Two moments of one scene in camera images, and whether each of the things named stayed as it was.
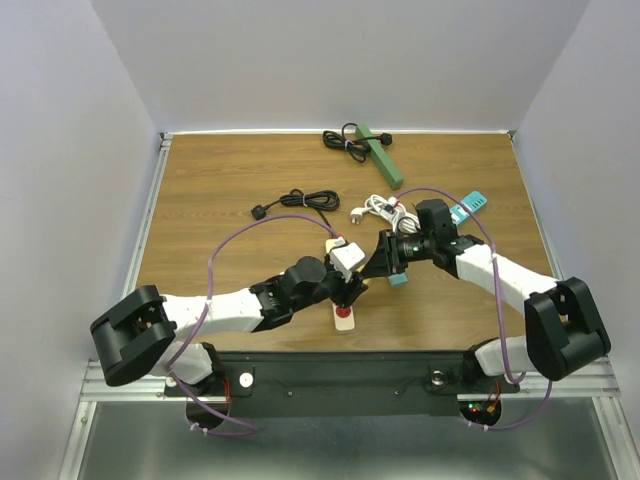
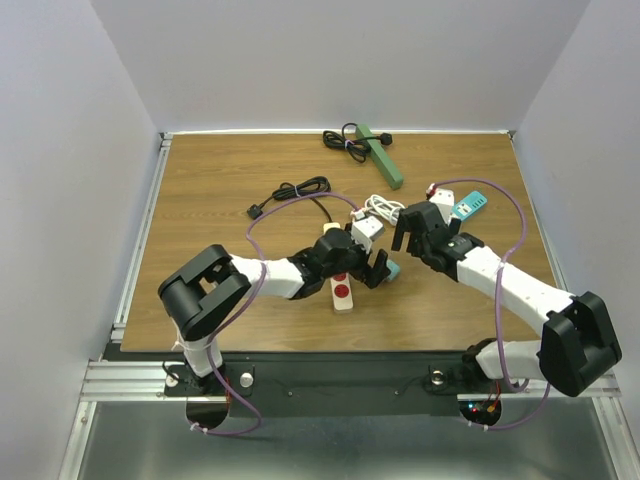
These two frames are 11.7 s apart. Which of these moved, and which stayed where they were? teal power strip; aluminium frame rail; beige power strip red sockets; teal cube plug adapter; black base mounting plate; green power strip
Moved: teal cube plug adapter; beige power strip red sockets
Stayed: black base mounting plate; aluminium frame rail; teal power strip; green power strip
